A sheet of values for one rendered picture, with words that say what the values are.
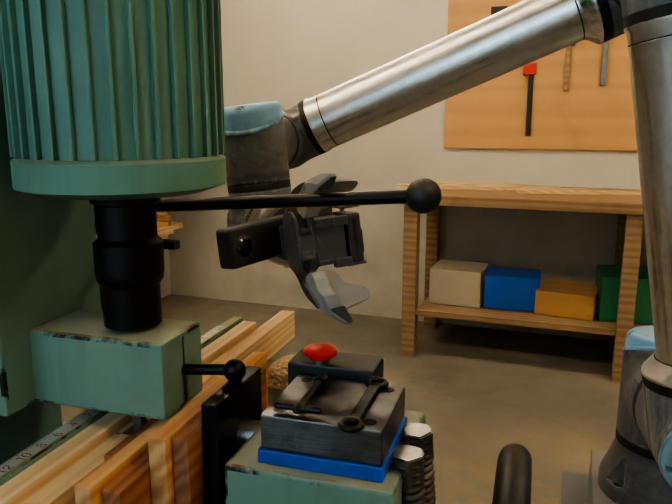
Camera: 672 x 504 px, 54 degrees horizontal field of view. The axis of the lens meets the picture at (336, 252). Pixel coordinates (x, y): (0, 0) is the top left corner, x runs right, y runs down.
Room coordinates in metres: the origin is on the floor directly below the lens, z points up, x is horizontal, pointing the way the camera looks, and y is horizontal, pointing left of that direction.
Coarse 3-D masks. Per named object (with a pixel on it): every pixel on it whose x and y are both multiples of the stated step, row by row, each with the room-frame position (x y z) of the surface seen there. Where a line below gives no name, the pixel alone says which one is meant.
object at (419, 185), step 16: (336, 192) 0.66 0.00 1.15; (352, 192) 0.66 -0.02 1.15; (368, 192) 0.65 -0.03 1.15; (384, 192) 0.64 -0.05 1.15; (400, 192) 0.64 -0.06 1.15; (416, 192) 0.62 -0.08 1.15; (432, 192) 0.62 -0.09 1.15; (160, 208) 0.72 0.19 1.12; (176, 208) 0.71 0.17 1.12; (192, 208) 0.71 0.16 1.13; (208, 208) 0.70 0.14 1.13; (224, 208) 0.70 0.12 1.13; (240, 208) 0.69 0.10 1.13; (256, 208) 0.69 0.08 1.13; (416, 208) 0.63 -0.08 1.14; (432, 208) 0.63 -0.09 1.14
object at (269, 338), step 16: (272, 320) 0.89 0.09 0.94; (288, 320) 0.92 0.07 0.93; (256, 336) 0.82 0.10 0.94; (272, 336) 0.86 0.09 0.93; (288, 336) 0.91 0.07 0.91; (240, 352) 0.76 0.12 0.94; (272, 352) 0.86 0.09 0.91; (96, 448) 0.53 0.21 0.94; (80, 464) 0.50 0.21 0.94; (96, 464) 0.50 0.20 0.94; (64, 480) 0.47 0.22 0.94; (80, 480) 0.48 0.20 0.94; (32, 496) 0.45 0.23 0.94; (48, 496) 0.45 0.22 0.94; (64, 496) 0.46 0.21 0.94
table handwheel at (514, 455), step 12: (516, 444) 0.52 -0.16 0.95; (504, 456) 0.49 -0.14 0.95; (516, 456) 0.49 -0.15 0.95; (528, 456) 0.50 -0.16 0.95; (504, 468) 0.47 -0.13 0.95; (516, 468) 0.47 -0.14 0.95; (528, 468) 0.48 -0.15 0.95; (504, 480) 0.45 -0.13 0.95; (516, 480) 0.45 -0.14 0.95; (528, 480) 0.46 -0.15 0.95; (504, 492) 0.44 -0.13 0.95; (516, 492) 0.44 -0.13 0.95; (528, 492) 0.45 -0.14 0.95
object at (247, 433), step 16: (256, 368) 0.57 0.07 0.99; (240, 384) 0.54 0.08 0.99; (256, 384) 0.57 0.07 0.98; (208, 400) 0.50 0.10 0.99; (224, 400) 0.51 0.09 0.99; (240, 400) 0.53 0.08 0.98; (256, 400) 0.57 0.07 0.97; (208, 416) 0.49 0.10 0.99; (224, 416) 0.50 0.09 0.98; (240, 416) 0.53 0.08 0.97; (256, 416) 0.56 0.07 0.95; (208, 432) 0.49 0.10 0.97; (224, 432) 0.50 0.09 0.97; (240, 432) 0.52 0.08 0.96; (208, 448) 0.49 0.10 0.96; (224, 448) 0.50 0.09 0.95; (208, 464) 0.49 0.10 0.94; (224, 464) 0.50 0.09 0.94; (208, 480) 0.50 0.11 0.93; (224, 480) 0.50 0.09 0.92; (208, 496) 0.50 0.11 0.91; (224, 496) 0.50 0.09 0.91
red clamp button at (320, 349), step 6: (318, 342) 0.56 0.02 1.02; (306, 348) 0.55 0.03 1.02; (312, 348) 0.55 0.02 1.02; (318, 348) 0.54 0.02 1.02; (324, 348) 0.54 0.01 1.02; (330, 348) 0.55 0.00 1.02; (336, 348) 0.55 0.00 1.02; (306, 354) 0.54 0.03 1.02; (312, 354) 0.54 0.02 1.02; (318, 354) 0.54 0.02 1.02; (324, 354) 0.54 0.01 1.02; (330, 354) 0.54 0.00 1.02; (336, 354) 0.55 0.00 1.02; (318, 360) 0.54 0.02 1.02; (324, 360) 0.54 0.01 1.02
